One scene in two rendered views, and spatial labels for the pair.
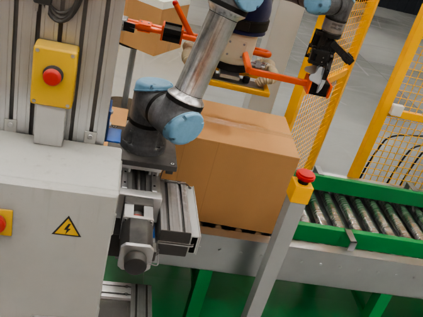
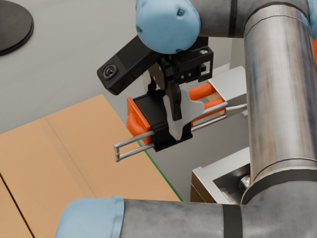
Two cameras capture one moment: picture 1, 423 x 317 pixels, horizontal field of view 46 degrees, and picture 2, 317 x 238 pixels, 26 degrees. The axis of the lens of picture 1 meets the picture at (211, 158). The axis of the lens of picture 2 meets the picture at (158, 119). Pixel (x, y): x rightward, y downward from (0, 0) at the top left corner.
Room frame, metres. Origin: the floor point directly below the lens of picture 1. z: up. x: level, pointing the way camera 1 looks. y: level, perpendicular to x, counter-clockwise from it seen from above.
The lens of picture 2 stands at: (1.19, 0.88, 2.09)
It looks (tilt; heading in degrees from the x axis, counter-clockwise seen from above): 47 degrees down; 341
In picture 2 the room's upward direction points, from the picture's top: straight up
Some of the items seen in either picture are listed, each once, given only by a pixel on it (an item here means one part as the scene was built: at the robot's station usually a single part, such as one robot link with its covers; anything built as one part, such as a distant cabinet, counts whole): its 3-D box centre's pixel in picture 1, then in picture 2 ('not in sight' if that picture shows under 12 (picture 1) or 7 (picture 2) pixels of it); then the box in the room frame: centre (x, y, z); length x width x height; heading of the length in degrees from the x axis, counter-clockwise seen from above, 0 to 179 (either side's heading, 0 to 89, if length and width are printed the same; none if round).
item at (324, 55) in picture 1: (323, 48); not in sight; (1.77, -0.27, 1.42); 0.09 x 0.08 x 0.12; 99
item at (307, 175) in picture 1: (304, 177); not in sight; (1.55, -0.33, 1.02); 0.07 x 0.07 x 0.04
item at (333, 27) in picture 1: (333, 26); not in sight; (1.77, -0.28, 1.50); 0.08 x 0.08 x 0.05
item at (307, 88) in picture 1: (316, 85); not in sight; (1.78, -0.30, 1.28); 0.09 x 0.08 x 0.05; 9
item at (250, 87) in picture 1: (228, 78); not in sight; (1.90, 0.02, 1.17); 0.34 x 0.10 x 0.05; 99
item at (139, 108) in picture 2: not in sight; (160, 114); (1.91, 0.63, 1.27); 0.08 x 0.07 x 0.05; 99
